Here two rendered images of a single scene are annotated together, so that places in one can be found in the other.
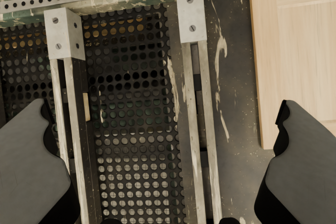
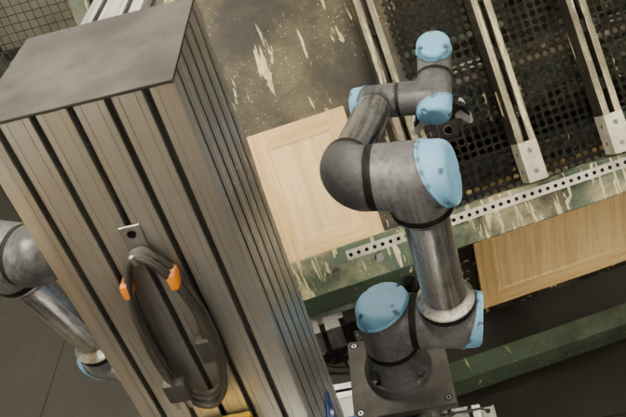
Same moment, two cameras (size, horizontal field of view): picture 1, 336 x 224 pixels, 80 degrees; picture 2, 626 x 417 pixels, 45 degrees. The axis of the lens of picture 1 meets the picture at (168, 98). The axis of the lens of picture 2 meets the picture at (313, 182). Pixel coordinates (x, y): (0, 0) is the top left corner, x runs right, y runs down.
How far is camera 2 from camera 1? 1.81 m
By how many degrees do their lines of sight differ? 6
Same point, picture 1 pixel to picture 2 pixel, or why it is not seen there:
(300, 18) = (341, 214)
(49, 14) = (542, 174)
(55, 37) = (533, 157)
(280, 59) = not seen: hidden behind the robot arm
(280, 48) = not seen: hidden behind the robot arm
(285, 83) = not seen: hidden behind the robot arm
